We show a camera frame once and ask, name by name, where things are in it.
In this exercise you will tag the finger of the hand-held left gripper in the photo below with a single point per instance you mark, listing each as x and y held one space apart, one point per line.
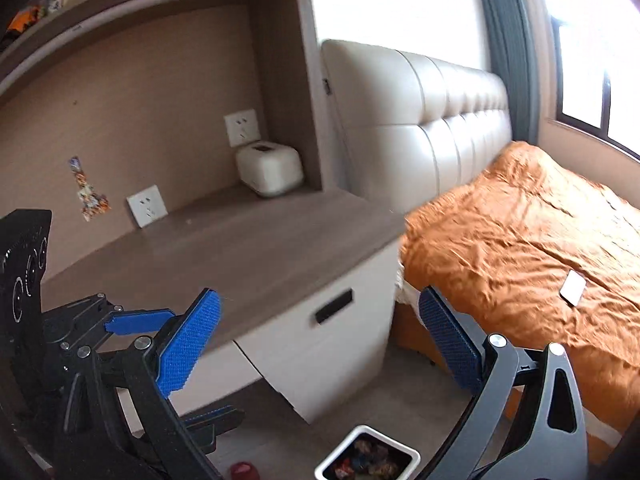
140 322
210 416

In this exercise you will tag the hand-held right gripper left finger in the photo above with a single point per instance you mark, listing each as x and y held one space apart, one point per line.
192 345

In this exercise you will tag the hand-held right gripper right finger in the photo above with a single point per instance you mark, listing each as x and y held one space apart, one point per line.
450 340

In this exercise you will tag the white trash bin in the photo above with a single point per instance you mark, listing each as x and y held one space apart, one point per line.
361 432

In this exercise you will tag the white bed sheet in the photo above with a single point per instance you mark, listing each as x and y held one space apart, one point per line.
407 292

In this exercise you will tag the red slipper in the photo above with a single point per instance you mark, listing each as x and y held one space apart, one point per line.
245 471

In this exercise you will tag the white drawer cabinet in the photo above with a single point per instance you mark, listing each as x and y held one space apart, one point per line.
350 360

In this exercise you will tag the orange blanket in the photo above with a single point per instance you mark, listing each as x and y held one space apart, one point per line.
525 240

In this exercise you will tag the white phone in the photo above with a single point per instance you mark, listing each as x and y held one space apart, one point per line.
573 287

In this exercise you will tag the pile of colourful wrappers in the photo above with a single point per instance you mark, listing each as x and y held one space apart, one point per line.
367 460

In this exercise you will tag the white tissue box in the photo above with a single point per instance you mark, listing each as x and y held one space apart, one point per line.
270 167

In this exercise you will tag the cream padded headboard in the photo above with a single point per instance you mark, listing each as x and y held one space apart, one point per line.
415 125

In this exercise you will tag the wooden shelf unit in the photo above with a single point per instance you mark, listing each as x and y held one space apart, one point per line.
280 85

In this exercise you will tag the white light bar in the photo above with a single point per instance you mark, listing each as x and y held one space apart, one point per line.
125 7

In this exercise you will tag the grey curtain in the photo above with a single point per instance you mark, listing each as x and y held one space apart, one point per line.
507 50

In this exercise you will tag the dark framed window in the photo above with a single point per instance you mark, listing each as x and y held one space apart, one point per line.
585 60

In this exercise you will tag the colourful wall stickers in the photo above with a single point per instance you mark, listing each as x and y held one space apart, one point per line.
89 192

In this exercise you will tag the white wall socket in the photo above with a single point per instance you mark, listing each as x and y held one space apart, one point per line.
242 127
146 205

